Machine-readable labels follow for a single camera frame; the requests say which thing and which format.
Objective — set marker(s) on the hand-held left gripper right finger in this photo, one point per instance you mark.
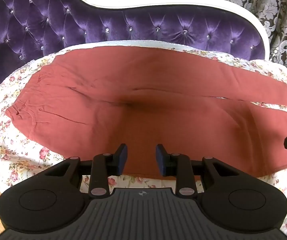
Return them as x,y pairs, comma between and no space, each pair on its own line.
160,158

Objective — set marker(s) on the floral blanket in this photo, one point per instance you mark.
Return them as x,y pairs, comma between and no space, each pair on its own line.
16,152

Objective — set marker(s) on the brown damask patterned curtain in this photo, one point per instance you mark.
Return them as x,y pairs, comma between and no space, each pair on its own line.
276,10

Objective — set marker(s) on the purple tufted sofa white frame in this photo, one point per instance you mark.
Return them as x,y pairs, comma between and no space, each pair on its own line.
83,25

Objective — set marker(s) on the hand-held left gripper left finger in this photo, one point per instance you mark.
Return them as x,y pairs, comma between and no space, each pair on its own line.
123,158

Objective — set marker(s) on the rust red pants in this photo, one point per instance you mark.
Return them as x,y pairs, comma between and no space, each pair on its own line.
138,100

